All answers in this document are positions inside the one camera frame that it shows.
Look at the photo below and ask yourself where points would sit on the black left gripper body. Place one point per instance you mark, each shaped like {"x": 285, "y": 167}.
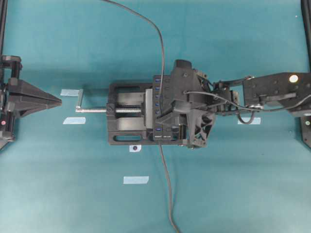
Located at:
{"x": 7, "y": 117}

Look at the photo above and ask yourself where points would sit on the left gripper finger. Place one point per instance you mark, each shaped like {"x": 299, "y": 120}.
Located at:
{"x": 22, "y": 109}
{"x": 22, "y": 88}

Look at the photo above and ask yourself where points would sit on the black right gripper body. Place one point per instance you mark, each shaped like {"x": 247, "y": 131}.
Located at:
{"x": 199, "y": 121}

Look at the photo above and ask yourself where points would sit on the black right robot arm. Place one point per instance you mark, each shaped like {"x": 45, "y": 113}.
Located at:
{"x": 272, "y": 93}

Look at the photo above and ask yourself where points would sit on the black multiport USB hub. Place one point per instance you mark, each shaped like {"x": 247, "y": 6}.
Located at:
{"x": 168, "y": 133}

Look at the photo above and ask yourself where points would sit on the blue tape strip upper left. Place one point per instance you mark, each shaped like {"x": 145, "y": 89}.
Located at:
{"x": 70, "y": 92}

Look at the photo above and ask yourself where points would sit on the blue tape strip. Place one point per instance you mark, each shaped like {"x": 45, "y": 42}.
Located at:
{"x": 74, "y": 120}
{"x": 70, "y": 92}
{"x": 255, "y": 121}
{"x": 135, "y": 179}

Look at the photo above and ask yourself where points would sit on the blue tape strip lower left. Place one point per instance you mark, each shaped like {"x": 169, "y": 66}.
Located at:
{"x": 74, "y": 120}

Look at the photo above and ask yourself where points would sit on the blue tape strip right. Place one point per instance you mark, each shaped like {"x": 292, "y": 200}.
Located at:
{"x": 255, "y": 121}

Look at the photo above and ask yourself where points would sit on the black bench vise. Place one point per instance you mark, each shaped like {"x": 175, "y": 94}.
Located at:
{"x": 132, "y": 129}

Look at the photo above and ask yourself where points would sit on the white sticker with black dot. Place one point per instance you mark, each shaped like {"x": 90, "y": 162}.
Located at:
{"x": 134, "y": 148}

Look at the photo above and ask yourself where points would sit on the blue tape strip bottom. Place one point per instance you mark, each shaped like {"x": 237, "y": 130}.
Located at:
{"x": 135, "y": 179}

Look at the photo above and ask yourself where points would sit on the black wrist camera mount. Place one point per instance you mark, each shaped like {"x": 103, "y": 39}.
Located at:
{"x": 174, "y": 97}

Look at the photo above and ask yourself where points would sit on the steel vise screw handle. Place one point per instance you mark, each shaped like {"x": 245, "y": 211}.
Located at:
{"x": 102, "y": 109}

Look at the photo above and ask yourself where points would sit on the black aluminium frame rail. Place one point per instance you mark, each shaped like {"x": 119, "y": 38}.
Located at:
{"x": 3, "y": 14}

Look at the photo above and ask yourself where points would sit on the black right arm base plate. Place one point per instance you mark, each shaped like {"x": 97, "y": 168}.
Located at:
{"x": 305, "y": 125}

